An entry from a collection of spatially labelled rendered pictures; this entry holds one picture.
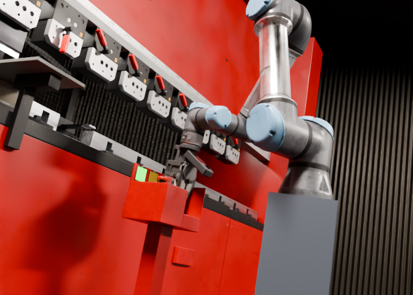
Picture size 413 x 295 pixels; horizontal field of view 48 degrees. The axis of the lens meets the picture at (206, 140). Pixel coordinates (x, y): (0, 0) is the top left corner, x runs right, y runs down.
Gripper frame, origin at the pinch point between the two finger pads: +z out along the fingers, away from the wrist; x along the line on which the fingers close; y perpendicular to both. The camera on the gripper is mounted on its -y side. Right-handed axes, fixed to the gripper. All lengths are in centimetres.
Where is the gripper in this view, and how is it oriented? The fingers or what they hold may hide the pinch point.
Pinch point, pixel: (179, 204)
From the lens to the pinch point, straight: 157.5
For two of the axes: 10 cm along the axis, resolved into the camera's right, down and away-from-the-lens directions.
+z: -2.4, 9.5, -2.1
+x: -5.5, -3.1, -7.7
